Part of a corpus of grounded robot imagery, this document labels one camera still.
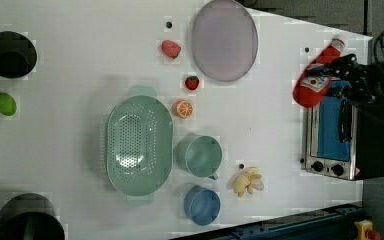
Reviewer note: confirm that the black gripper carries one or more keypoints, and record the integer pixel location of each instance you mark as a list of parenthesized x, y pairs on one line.
[(362, 84)]

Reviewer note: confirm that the red ketchup bottle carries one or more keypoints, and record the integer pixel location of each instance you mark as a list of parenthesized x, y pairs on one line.
[(312, 84)]

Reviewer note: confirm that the green oval strainer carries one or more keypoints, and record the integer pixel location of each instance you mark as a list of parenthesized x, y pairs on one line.
[(139, 145)]

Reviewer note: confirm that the silver toaster oven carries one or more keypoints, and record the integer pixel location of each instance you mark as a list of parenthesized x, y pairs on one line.
[(344, 141)]

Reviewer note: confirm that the round lilac plate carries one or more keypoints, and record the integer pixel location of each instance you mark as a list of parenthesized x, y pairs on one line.
[(224, 40)]

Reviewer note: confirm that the red toy strawberry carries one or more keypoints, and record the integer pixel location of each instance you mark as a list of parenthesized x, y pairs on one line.
[(192, 83)]

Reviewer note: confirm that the green mug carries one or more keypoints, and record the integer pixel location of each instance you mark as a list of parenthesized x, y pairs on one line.
[(199, 155)]

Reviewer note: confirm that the toy orange half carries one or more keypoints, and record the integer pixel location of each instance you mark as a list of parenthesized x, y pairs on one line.
[(182, 108)]

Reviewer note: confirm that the pink toy strawberry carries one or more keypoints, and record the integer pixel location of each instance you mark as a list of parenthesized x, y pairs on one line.
[(171, 48)]

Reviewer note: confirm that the blue bowl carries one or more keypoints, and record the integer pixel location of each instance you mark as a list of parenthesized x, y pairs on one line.
[(202, 205)]

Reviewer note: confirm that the black cylinder post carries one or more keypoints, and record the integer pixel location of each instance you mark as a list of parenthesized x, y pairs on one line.
[(18, 55)]

